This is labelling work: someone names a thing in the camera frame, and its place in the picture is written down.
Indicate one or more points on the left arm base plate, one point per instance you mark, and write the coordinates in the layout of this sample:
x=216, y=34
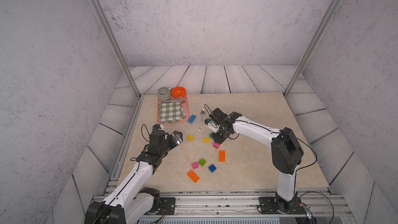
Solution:
x=163, y=206

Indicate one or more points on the left aluminium frame post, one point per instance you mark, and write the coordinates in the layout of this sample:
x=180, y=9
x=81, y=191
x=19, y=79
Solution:
x=114, y=45

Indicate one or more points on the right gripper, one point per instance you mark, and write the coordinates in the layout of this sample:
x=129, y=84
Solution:
x=216, y=139

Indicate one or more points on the striped grey mug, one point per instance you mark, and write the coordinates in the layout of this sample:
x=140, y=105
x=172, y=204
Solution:
x=164, y=93

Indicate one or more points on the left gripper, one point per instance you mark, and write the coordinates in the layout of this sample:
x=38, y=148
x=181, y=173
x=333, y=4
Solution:
x=169, y=138

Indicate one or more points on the metal utensil on tray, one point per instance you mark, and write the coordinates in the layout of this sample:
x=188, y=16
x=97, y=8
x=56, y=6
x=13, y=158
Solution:
x=177, y=100

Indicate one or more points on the lime green lego brick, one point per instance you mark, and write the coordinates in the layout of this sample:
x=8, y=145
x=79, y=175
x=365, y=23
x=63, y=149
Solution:
x=202, y=162

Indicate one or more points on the green checkered cloth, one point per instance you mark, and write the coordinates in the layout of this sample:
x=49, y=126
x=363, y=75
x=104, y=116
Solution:
x=171, y=112

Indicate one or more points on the pink tray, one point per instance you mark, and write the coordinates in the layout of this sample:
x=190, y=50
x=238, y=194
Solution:
x=185, y=107

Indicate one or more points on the orange lego brick front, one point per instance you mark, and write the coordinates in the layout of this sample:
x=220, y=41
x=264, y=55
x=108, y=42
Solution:
x=193, y=176

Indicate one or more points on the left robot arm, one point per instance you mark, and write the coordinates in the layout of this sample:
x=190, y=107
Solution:
x=130, y=201

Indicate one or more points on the right aluminium frame post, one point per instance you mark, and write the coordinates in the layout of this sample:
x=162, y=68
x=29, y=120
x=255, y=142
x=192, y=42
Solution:
x=323, y=24

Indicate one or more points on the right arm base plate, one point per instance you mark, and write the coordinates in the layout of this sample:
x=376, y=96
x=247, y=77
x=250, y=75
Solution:
x=272, y=206

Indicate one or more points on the orange lego brick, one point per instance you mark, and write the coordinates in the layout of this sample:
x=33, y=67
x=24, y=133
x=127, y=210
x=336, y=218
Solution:
x=222, y=156
x=193, y=176

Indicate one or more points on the metal spoon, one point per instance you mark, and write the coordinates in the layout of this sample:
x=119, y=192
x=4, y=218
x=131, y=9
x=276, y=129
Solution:
x=202, y=114

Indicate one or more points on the orange bowl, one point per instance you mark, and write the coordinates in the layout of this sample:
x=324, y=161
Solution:
x=178, y=92

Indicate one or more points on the pink lego brick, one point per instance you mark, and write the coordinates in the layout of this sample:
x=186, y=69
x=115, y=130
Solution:
x=195, y=165
x=216, y=145

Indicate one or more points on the blue long lego brick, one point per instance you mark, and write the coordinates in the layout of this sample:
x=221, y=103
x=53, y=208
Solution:
x=192, y=119

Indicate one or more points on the aluminium front rail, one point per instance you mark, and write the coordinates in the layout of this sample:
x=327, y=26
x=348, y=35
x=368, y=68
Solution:
x=241, y=206

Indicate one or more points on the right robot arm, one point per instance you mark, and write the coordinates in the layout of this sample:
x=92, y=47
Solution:
x=285, y=149

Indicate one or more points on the aluminium frame post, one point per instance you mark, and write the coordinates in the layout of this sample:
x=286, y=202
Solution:
x=323, y=24
x=114, y=45

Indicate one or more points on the blue small lego brick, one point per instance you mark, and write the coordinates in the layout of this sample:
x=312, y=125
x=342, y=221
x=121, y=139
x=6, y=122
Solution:
x=212, y=168

